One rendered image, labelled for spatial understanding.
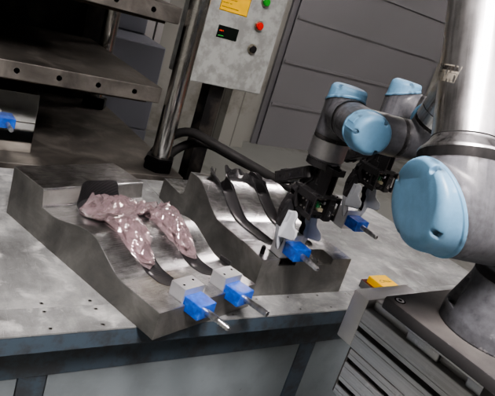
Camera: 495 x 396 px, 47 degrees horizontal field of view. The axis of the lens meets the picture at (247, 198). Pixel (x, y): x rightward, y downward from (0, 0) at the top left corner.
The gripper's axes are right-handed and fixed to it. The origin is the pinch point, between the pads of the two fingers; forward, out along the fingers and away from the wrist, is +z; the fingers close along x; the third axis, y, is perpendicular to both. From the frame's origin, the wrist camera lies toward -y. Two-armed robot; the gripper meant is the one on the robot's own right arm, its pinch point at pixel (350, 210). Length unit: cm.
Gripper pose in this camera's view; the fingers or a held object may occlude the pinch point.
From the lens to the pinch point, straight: 150.8
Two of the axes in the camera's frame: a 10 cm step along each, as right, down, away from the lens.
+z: -2.8, 9.1, 3.1
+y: 5.1, 4.2, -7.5
